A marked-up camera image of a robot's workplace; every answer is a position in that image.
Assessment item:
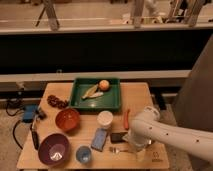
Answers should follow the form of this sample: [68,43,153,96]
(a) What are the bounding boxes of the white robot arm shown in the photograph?
[123,106,213,163]

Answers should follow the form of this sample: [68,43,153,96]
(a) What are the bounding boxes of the orange-red bowl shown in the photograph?
[55,108,80,132]

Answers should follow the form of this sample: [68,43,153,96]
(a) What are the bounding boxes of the purple bowl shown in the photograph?
[38,133,70,166]

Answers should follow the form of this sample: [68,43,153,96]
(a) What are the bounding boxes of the black rectangular block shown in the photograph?
[110,132,126,144]

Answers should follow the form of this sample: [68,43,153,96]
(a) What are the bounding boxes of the orange carrot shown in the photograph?
[123,109,130,130]

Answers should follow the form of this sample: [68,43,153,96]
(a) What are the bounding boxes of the blue sponge block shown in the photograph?
[91,128,108,152]

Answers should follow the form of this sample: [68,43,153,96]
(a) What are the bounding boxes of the white cup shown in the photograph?
[97,111,113,129]

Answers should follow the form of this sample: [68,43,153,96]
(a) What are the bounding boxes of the small blue cup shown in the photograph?
[76,146,92,164]

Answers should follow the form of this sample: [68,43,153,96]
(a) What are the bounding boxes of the green plastic tray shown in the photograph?
[69,78,121,111]

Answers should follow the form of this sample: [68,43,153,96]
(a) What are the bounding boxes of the white fish-shaped item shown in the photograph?
[88,92,104,98]

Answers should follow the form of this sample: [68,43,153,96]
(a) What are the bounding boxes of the orange fruit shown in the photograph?
[99,80,110,91]

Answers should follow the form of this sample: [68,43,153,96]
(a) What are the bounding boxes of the dark red grape bunch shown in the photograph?
[47,95,68,109]

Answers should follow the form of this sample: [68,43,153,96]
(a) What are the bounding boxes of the blue electronic box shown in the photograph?
[22,104,38,123]

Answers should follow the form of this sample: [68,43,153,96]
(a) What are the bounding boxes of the black handled tool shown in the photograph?
[30,108,47,150]

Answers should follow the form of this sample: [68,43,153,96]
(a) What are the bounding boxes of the black cable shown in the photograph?
[4,89,26,118]

